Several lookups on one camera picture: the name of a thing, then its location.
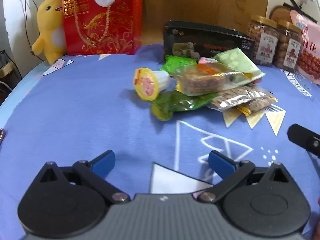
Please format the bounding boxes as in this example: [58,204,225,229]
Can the pale green snack packet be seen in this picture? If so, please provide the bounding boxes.
[212,47,266,84]

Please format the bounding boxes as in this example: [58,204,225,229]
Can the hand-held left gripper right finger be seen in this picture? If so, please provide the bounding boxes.
[198,150,298,204]

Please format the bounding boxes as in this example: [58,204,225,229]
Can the clear jar of pale nuts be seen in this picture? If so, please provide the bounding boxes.
[246,15,280,67]

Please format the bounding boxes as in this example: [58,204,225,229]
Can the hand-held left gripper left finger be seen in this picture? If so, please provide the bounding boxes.
[32,150,131,204]

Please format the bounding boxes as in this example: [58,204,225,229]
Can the blue printed cloth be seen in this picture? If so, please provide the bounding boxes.
[0,44,320,240]

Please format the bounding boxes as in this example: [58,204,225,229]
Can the yellow-lidded jelly cup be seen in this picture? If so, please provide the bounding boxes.
[132,67,172,101]

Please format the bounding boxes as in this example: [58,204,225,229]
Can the yellow-edged nut packet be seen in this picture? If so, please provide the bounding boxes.
[236,93,279,117]

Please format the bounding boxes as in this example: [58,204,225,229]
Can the dark wooden board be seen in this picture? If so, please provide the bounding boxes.
[269,5,300,23]

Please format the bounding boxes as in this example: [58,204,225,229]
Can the red gift box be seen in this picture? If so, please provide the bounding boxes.
[61,0,144,56]

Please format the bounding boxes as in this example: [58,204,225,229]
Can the black printed box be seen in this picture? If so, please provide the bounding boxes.
[163,20,257,61]

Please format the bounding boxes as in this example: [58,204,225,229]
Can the black metal frame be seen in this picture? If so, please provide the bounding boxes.
[283,0,320,23]

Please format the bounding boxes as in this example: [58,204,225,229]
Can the yellow plush toy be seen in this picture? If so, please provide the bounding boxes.
[31,0,68,65]

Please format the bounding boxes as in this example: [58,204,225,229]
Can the bright green snack packet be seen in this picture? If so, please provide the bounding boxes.
[160,55,198,77]

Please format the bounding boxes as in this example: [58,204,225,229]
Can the pink snack bag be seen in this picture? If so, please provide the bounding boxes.
[290,10,320,86]

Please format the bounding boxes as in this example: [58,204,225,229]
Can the black cable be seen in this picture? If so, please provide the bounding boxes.
[21,0,34,54]

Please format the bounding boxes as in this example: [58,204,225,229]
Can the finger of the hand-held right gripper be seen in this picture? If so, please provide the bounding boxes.
[287,124,320,158]

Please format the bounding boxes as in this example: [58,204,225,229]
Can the clear brown bar packet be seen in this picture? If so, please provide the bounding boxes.
[174,63,251,97]

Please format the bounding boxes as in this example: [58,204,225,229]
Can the silver-edged seed packet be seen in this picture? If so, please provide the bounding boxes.
[209,85,273,112]

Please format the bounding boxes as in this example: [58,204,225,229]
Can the clear jar of brown nuts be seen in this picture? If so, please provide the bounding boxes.
[272,19,304,73]

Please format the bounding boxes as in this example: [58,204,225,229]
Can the dark green snack packet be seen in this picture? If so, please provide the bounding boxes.
[151,90,219,121]

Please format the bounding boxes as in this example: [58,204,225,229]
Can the large wooden panel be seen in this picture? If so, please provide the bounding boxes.
[52,0,271,53]

